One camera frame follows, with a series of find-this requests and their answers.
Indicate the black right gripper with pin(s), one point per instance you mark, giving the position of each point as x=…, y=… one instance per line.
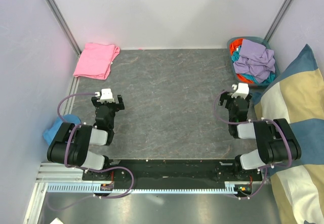
x=226, y=95

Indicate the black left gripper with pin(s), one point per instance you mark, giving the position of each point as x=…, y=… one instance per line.
x=118, y=106

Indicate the purple t shirt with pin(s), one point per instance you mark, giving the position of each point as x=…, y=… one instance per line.
x=254, y=61

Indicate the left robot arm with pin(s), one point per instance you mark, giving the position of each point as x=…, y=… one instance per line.
x=70, y=145

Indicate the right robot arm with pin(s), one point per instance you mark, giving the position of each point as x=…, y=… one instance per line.
x=276, y=142

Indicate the blue bucket hat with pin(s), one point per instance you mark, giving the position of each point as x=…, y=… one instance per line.
x=50, y=133

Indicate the teal laundry basket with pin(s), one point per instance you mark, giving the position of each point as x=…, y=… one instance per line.
x=253, y=57

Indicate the folded pink t shirt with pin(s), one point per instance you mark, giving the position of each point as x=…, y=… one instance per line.
x=95, y=61

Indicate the teal t shirt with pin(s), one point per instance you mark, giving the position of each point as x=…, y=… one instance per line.
x=253, y=72

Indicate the blue beige checked pillow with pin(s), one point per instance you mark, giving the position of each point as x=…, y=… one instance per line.
x=297, y=96

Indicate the orange t shirt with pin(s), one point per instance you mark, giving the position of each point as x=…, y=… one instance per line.
x=235, y=44

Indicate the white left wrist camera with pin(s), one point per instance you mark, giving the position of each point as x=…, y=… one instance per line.
x=105, y=96

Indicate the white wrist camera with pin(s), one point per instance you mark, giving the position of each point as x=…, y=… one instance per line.
x=105, y=96
x=240, y=90

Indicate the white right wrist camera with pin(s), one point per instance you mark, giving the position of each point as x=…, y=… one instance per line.
x=240, y=90

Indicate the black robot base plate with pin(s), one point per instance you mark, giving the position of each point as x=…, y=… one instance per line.
x=174, y=173

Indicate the light blue cable duct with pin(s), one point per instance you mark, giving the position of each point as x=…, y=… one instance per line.
x=101, y=189

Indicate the right aluminium frame post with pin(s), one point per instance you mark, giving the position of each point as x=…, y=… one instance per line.
x=277, y=19

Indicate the aluminium frame post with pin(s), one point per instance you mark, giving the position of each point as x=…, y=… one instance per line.
x=277, y=19
x=64, y=26

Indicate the left aluminium frame post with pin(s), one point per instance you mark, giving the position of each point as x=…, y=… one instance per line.
x=64, y=26

